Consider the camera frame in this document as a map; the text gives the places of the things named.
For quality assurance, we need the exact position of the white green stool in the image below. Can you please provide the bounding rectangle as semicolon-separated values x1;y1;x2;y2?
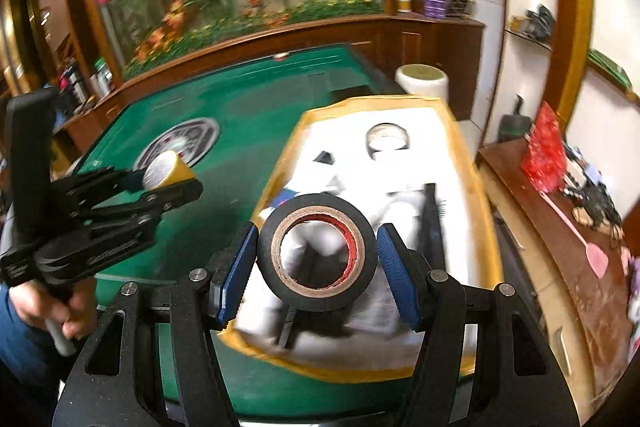
395;64;448;103

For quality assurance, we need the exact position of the purple spray can right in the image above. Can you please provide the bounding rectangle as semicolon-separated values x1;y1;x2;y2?
434;0;447;20

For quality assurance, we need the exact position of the black tape roll red core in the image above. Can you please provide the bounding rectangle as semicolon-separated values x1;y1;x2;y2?
257;193;378;312

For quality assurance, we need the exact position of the purple spray can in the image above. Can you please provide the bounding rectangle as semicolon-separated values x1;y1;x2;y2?
434;0;447;20
423;0;437;18

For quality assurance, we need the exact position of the black tape roll tan core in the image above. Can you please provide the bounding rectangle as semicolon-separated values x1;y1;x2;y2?
366;122;410;159

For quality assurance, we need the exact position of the person left hand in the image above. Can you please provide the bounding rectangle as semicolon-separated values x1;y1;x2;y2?
9;277;98;339

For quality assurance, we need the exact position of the long black art marker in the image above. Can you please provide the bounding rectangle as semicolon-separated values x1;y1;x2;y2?
416;183;446;270

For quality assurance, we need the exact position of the pink fly swatter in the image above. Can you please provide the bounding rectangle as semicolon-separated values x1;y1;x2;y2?
539;192;608;280

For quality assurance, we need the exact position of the white blue small box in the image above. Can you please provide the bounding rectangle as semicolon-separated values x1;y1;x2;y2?
266;187;298;209

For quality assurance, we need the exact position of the black marker orange tip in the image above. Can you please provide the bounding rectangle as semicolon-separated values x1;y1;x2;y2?
276;246;320;350

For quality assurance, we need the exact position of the round table control panel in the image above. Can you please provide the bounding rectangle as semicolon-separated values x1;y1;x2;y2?
134;117;221;170

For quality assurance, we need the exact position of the white plush toy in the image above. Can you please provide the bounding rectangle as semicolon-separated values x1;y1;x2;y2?
627;257;640;361

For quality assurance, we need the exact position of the white tray with yellow rim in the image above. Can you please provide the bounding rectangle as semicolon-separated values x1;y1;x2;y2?
220;95;502;385

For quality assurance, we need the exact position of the purple spray can left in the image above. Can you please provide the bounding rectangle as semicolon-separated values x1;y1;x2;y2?
423;0;437;18

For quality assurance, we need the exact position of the black kettle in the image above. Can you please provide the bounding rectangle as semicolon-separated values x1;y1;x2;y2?
498;94;532;143

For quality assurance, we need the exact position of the wooden side cabinet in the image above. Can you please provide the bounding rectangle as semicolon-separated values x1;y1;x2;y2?
476;140;632;421

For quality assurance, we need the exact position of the red plastic bag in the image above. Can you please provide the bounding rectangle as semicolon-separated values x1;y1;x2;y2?
521;102;567;194

